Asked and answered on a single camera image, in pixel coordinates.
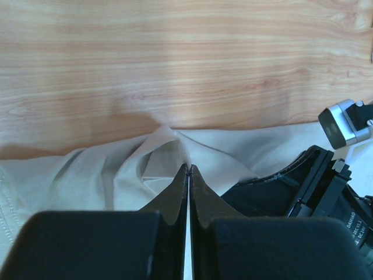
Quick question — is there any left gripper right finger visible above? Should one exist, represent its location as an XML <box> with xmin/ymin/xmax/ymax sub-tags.
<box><xmin>189</xmin><ymin>166</ymin><xmax>370</xmax><ymax>279</ymax></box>

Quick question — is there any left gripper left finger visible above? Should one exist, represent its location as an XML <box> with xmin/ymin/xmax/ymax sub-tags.
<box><xmin>5</xmin><ymin>164</ymin><xmax>187</xmax><ymax>279</ymax></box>

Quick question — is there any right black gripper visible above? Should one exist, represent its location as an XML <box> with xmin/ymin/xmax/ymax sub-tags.
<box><xmin>221</xmin><ymin>146</ymin><xmax>372</xmax><ymax>260</ymax></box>

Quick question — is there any beige t shirt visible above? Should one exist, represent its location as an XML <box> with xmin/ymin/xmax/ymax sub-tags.
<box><xmin>1</xmin><ymin>123</ymin><xmax>372</xmax><ymax>279</ymax></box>

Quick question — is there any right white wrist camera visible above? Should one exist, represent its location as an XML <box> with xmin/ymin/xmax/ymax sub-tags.
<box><xmin>318</xmin><ymin>99</ymin><xmax>372</xmax><ymax>150</ymax></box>

